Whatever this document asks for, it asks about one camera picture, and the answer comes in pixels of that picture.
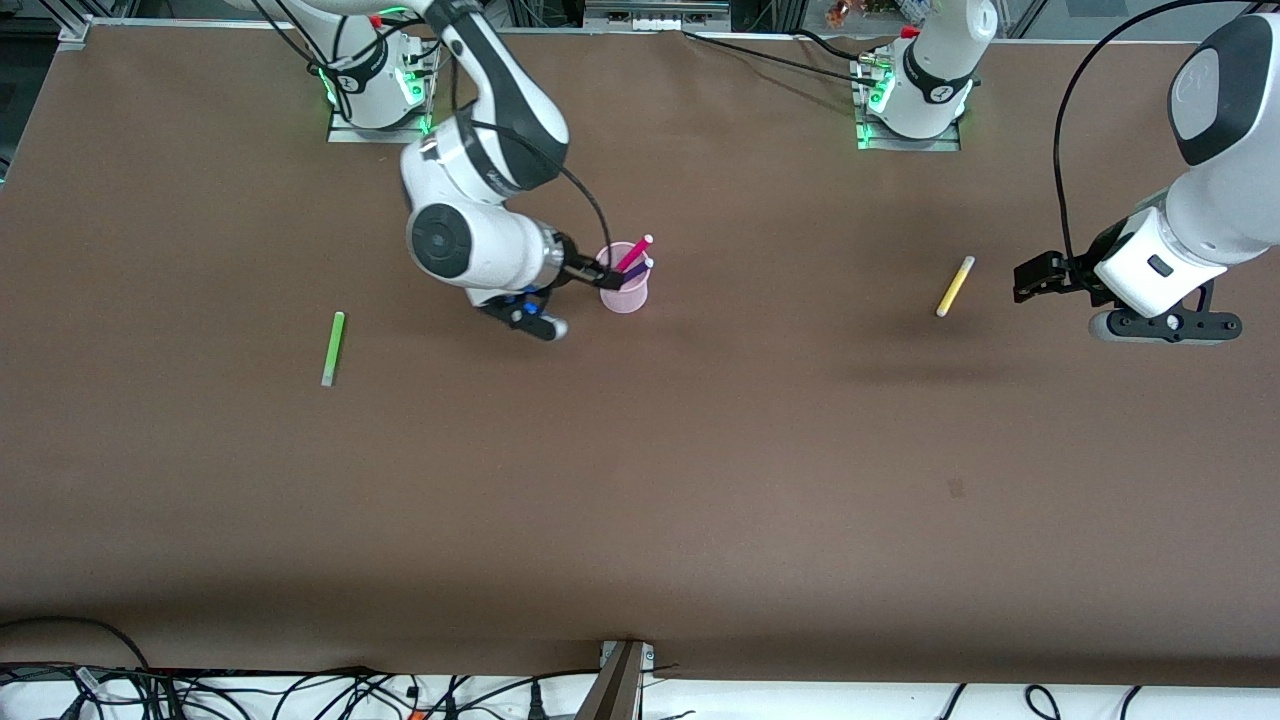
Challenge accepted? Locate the green highlighter pen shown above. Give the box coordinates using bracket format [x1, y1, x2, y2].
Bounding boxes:
[320, 311, 347, 389]

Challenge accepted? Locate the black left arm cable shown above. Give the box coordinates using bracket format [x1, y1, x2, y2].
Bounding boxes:
[682, 0, 1280, 273]

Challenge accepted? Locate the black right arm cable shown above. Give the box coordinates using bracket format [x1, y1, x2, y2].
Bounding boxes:
[448, 60, 614, 273]

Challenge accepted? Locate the thick black floor cable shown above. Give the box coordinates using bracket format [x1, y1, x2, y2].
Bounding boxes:
[0, 616, 153, 691]

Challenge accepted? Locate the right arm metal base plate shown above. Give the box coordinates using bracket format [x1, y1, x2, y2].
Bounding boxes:
[327, 98, 434, 144]

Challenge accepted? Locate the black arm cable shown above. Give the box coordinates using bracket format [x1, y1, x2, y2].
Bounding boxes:
[682, 0, 1280, 273]
[448, 60, 614, 273]

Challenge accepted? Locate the yellow highlighter pen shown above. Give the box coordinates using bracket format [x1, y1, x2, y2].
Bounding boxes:
[935, 256, 976, 319]

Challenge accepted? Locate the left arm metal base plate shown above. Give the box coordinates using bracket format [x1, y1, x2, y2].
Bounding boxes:
[855, 108, 963, 154]

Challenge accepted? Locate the aluminium table edge bracket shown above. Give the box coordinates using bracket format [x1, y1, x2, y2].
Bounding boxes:
[574, 640, 657, 720]

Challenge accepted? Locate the pink plastic cup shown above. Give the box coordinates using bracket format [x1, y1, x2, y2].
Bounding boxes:
[597, 241, 652, 315]

